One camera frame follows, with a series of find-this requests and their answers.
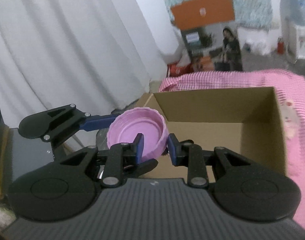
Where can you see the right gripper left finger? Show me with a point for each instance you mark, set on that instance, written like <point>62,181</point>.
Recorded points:
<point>63,189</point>

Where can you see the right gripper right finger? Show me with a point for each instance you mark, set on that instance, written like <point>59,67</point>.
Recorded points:
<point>239,185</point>

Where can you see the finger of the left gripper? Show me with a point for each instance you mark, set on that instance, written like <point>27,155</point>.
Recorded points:
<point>59,124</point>

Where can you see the brown cardboard box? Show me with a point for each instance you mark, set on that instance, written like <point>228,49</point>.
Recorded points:
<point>244,120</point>

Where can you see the white curtain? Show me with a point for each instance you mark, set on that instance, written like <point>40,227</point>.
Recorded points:
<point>98,54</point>

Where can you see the red thermos bottle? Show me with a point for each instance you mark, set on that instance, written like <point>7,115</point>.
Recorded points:
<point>280,46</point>

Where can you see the orange Philips box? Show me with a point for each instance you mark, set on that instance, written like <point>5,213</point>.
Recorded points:
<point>209,32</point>

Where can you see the water dispenser with bottle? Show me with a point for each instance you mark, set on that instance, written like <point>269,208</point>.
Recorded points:
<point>292,14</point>

